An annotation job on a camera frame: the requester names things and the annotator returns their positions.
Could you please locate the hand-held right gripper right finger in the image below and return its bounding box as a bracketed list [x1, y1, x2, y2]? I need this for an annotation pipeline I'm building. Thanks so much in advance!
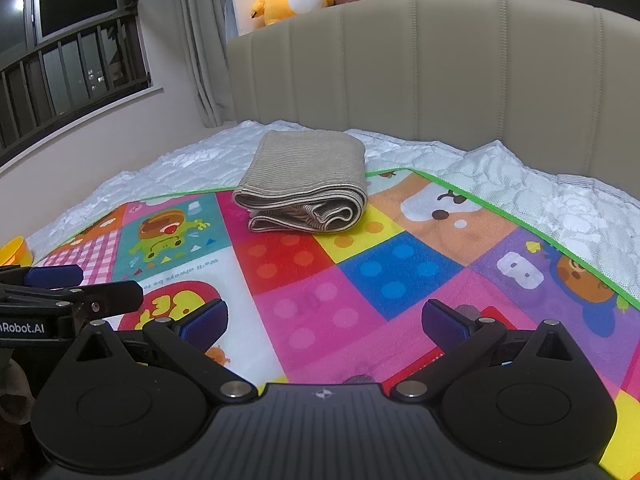
[390, 298, 577, 402]

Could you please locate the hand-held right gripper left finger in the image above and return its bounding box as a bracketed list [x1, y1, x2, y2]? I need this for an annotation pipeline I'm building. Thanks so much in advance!
[75, 298, 259, 402]

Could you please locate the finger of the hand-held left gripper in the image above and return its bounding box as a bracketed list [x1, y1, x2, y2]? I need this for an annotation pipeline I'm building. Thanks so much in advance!
[0, 280, 145, 318]
[0, 264, 85, 290]

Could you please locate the beige striped garment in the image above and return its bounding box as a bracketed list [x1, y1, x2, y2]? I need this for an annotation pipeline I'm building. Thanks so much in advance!
[232, 130, 370, 235]

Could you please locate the person's left hand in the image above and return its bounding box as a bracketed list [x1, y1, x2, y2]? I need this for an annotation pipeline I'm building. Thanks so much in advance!
[0, 360, 32, 427]

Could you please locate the yellow plastic bowl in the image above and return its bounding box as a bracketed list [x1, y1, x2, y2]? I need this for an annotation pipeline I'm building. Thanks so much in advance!
[0, 236, 34, 267]

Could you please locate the colourful cartoon play mat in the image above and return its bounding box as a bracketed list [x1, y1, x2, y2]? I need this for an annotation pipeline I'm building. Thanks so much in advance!
[30, 167, 640, 480]

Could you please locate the white quilted bedspread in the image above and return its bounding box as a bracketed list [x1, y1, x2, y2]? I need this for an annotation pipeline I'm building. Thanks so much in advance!
[25, 119, 640, 307]

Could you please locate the black balcony railing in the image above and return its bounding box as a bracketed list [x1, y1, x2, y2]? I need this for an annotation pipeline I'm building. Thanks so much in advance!
[0, 12, 152, 153]

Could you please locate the beige padded headboard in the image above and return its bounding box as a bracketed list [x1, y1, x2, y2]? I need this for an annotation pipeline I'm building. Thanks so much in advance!
[226, 0, 640, 182]

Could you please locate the light grey curtain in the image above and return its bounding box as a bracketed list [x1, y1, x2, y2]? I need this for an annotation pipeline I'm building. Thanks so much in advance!
[169, 0, 237, 129]

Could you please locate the window with dark frame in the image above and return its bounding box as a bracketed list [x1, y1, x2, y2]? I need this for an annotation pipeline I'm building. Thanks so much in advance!
[0, 0, 167, 167]

